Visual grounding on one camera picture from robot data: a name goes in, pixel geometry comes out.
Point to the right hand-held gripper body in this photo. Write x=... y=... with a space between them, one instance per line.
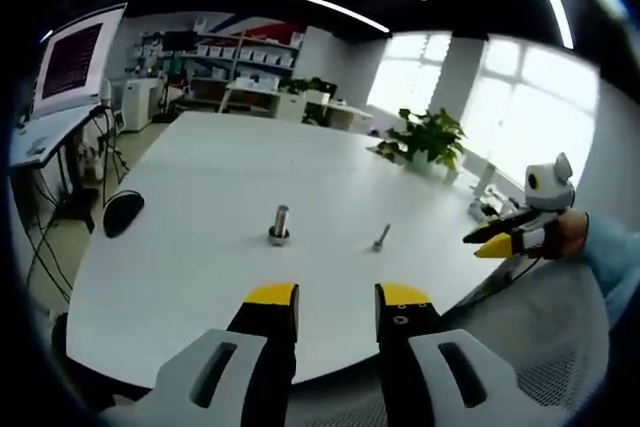
x=550 y=187

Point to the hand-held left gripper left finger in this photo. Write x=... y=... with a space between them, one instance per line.
x=260 y=327

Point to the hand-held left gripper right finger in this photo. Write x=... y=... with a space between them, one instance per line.
x=405 y=332

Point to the small steel threaded stud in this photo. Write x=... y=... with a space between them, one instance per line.
x=384 y=234

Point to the large steel threaded stud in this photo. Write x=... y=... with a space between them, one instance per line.
x=281 y=217

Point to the person's right hand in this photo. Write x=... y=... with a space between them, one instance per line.
x=572 y=234

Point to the white desk device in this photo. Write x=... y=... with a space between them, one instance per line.
x=484 y=209

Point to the grey mesh office chair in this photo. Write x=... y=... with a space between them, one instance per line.
x=540 y=327

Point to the large window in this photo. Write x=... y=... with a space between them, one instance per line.
x=525 y=97

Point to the large potted green plant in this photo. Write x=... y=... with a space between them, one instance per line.
x=430 y=137

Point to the white counter desk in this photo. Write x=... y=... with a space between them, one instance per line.
x=295 y=104

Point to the small green plant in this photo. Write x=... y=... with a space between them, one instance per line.
x=305 y=86

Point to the white cabinet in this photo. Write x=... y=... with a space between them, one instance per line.
x=136 y=104

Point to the storage shelving unit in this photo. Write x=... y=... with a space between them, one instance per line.
x=250 y=67

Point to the laptop stand table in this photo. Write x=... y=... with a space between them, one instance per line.
x=60 y=147

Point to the row of white storage bins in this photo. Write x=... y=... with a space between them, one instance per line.
x=245 y=54

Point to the black monitor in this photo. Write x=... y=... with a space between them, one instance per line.
x=179 y=41

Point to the open laptop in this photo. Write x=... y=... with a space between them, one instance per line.
x=75 y=62

